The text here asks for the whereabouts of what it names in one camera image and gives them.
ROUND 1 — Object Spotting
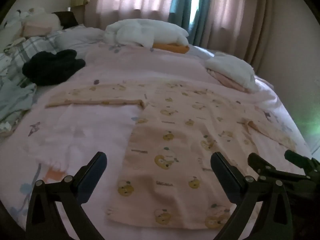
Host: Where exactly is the plaid grey blanket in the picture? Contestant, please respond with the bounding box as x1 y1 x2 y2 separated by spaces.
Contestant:
0 31 66 85

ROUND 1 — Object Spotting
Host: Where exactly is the bear print baby shirt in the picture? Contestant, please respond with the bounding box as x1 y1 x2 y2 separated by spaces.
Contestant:
45 80 298 230

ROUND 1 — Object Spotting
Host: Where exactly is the light blue cloth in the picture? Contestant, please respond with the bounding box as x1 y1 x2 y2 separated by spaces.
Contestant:
0 80 37 123

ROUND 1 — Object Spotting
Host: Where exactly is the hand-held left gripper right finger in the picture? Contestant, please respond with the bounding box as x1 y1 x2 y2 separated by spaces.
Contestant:
210 151 293 240

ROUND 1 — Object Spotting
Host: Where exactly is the black garment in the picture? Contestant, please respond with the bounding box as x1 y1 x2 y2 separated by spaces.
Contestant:
22 49 86 86

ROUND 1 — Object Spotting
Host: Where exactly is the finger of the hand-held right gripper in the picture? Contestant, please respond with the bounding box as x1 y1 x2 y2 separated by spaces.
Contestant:
284 149 320 174
247 152 312 180

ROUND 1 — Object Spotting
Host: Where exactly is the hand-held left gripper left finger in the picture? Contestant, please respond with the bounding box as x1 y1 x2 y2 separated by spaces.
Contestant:
26 151 108 240

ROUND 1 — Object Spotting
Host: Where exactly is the white folded cloth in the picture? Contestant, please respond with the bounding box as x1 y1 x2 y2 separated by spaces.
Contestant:
205 52 256 91

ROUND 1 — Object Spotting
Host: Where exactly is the dark headboard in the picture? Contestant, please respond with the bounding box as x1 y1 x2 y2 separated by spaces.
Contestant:
52 11 77 28

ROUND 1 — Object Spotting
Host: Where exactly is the pink printed bed sheet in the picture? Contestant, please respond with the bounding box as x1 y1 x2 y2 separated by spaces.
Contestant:
0 42 313 240

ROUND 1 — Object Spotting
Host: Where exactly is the teal curtain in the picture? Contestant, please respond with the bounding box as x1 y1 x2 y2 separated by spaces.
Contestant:
168 0 213 42

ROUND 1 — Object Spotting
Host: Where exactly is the beige side curtain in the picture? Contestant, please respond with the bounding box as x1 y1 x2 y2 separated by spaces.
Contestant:
200 0 277 64

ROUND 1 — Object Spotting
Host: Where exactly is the white and orange plush toy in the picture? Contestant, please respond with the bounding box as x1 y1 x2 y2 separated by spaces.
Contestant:
104 19 190 54

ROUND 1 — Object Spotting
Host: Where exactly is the white fluffy plush toy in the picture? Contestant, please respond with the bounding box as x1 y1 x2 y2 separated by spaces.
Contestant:
15 7 62 30

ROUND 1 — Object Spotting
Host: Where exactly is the pink folded cloth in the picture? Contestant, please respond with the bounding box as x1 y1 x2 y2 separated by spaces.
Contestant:
207 69 250 93

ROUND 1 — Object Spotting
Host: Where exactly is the white pillow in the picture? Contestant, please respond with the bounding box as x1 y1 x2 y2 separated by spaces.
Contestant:
55 26 105 55

